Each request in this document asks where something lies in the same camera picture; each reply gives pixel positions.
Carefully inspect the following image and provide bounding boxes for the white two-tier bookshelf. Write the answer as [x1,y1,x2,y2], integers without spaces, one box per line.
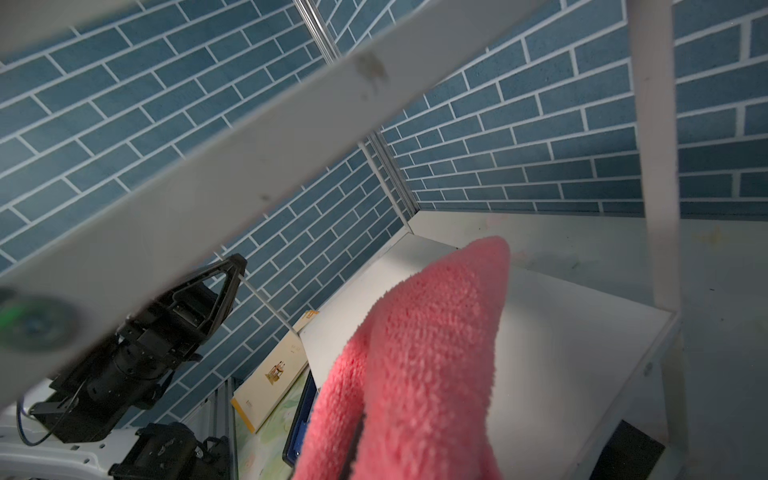
[1,1,688,479]

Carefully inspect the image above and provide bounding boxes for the pink and grey cloth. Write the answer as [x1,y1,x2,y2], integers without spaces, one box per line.
[295,236,510,479]

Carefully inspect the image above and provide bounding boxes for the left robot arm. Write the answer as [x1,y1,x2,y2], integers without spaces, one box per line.
[16,254,247,479]

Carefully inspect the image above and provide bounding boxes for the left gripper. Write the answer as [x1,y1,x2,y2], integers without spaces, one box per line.
[29,254,247,443]

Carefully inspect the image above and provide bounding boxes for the blue stapler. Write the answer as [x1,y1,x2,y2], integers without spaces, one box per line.
[282,370,318,468]

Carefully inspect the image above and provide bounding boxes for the beige textbook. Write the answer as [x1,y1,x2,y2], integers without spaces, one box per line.
[231,310,319,434]

